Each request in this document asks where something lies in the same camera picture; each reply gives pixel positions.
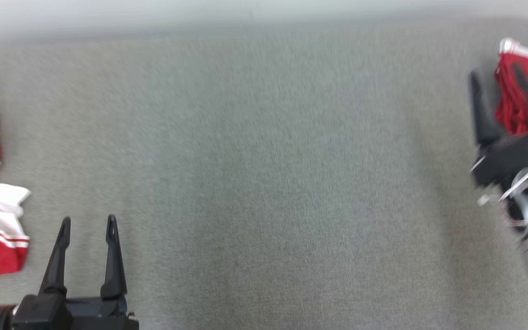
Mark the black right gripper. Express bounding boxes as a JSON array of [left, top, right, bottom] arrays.
[[467, 63, 528, 189]]

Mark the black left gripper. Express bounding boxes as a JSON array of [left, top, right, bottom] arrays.
[[38, 214, 139, 330]]

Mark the red basketball shorts white trim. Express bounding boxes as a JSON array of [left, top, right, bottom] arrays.
[[493, 38, 528, 136]]

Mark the grey fabric sofa seat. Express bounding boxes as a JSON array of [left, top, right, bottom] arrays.
[[0, 17, 528, 330]]

